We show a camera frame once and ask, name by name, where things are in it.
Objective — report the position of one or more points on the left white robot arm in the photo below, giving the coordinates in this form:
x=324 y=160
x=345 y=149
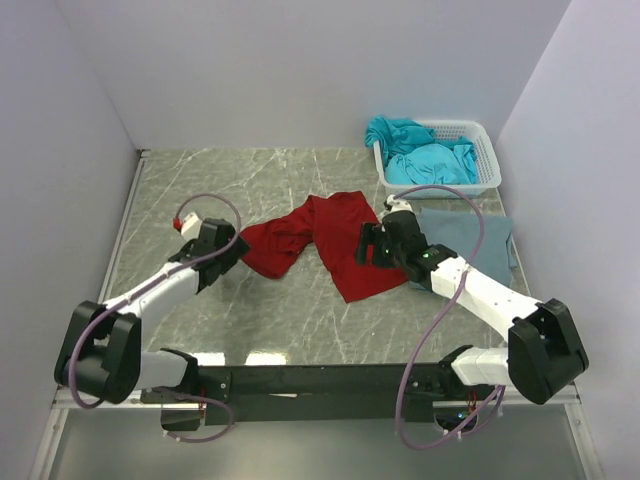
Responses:
x=102 y=352

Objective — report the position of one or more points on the black base beam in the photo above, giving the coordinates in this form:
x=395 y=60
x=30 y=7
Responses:
x=326 y=392

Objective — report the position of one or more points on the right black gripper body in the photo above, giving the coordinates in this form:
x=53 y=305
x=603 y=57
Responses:
x=394 y=255

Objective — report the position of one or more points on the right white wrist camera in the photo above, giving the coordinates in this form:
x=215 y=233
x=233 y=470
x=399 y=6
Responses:
x=393 y=204

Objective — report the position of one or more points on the red t shirt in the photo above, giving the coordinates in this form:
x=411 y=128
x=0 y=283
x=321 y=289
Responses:
x=333 y=225

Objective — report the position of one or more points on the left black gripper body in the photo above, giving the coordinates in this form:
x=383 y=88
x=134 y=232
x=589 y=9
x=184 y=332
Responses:
x=231 y=255

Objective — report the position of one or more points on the folded grey-blue t shirt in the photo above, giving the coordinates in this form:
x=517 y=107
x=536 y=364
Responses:
x=459 y=232

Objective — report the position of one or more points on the turquoise t shirt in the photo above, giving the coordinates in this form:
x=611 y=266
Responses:
x=412 y=155

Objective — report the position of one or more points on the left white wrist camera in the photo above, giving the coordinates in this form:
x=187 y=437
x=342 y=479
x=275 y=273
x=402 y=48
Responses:
x=189 y=226

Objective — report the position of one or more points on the white plastic basket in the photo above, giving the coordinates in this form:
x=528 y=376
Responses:
x=489 y=175

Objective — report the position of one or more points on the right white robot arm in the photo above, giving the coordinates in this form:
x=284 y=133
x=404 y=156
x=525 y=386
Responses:
x=543 y=351

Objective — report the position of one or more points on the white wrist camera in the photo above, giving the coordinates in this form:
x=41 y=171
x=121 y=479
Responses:
x=393 y=204
x=189 y=226

